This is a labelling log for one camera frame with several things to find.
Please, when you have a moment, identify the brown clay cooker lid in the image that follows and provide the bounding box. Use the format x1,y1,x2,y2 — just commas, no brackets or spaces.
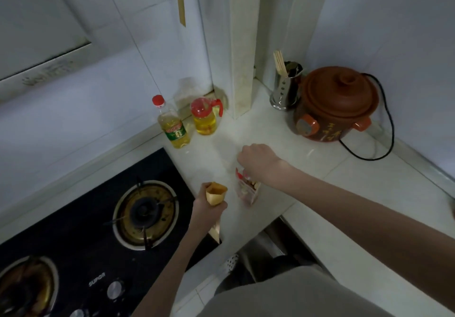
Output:
306,66,379,119

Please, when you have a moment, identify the person's left hand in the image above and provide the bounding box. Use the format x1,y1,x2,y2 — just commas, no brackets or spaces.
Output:
190,182,228,235

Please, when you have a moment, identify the person's right hand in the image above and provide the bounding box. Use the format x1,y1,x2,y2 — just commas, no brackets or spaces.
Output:
237,144,291,187

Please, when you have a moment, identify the plastic oil bottle red cap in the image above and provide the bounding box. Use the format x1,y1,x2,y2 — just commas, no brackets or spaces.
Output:
152,95,191,149

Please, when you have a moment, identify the grey shirt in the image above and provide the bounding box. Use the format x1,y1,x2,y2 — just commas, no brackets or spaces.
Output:
197,265,395,317

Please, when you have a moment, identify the bundle of wooden chopsticks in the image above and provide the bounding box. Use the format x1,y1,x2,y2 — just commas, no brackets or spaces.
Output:
273,50,289,78

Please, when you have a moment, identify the brown clay slow cooker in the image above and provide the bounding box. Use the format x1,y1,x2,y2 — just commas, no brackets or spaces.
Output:
292,66,380,142

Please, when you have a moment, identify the black glass gas stove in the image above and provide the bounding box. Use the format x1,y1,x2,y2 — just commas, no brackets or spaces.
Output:
0,148,223,317

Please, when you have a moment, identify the white dotted slipper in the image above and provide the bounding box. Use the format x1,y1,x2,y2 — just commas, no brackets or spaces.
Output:
220,253,240,275

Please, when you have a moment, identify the round gas burner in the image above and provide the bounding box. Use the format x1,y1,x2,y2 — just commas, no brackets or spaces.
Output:
0,256,59,317
113,180,179,251

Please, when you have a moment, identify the glass oil dispenser red lid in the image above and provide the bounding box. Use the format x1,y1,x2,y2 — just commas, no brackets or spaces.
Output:
191,97,224,136

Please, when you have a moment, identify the person's left forearm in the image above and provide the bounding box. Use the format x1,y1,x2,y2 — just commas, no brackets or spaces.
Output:
131,221,222,317

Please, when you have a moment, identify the black power cable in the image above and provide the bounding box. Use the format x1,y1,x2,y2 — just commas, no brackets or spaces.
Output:
338,73,395,161

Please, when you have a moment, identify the clear plastic packet red top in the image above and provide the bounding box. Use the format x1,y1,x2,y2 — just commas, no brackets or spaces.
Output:
235,168,262,206

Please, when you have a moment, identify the person's right forearm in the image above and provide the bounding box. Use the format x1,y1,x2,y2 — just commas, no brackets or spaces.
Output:
280,160,455,303

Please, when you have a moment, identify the white range hood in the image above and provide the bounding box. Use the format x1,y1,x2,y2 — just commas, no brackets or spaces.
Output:
0,0,94,102

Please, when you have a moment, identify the metal chopstick holder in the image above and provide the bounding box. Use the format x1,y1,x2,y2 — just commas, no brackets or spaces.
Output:
269,61,304,111

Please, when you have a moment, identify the yellow paper packet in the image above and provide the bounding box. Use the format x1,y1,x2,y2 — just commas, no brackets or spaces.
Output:
205,182,228,244

